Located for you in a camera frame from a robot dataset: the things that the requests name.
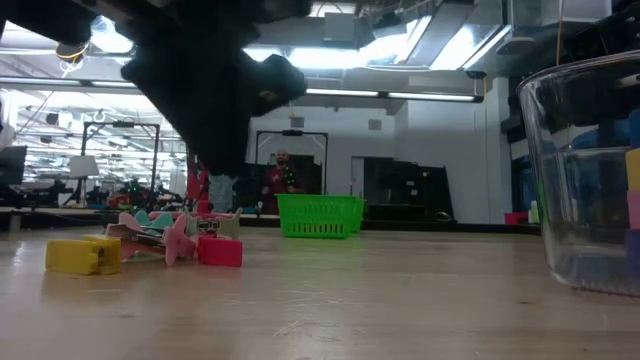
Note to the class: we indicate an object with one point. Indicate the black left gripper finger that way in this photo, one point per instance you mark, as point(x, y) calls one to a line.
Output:
point(217, 150)

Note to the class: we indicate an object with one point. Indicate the pale grey stapler remover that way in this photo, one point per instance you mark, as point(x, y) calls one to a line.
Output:
point(230, 225)

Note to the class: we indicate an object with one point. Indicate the red mini stapler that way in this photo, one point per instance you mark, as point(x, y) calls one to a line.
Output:
point(220, 251)

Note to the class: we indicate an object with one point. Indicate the yellow tape roll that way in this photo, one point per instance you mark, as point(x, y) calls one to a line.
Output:
point(634, 170)

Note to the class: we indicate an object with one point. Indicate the yellow mini stapler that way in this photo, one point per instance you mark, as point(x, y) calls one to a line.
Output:
point(82, 255)

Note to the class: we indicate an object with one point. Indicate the clear plastic bin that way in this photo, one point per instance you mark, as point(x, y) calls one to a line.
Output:
point(575, 200)

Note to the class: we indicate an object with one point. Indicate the pink tape roll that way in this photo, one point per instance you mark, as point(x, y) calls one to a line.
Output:
point(635, 210)

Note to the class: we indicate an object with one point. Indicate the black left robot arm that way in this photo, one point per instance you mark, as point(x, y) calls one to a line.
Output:
point(150, 20)

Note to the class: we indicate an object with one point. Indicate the person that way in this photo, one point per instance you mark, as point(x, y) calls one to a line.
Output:
point(280, 180)

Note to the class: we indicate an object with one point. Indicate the green plastic slotted basket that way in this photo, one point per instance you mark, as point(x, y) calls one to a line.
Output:
point(315, 215)
point(360, 215)

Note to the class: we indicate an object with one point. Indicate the black cabinet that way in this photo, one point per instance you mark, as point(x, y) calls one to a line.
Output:
point(400, 190)

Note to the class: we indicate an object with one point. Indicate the pale green cup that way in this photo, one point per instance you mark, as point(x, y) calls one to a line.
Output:
point(534, 212)

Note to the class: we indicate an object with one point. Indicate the black computer monitor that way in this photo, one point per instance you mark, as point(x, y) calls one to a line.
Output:
point(12, 165)

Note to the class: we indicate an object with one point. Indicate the red tray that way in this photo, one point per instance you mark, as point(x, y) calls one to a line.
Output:
point(515, 218)

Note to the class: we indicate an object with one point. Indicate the black rig frame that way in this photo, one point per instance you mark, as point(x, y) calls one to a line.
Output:
point(120, 124)
point(292, 133)

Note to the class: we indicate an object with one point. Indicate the black overhead frame beam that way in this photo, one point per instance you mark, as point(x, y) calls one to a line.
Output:
point(382, 94)

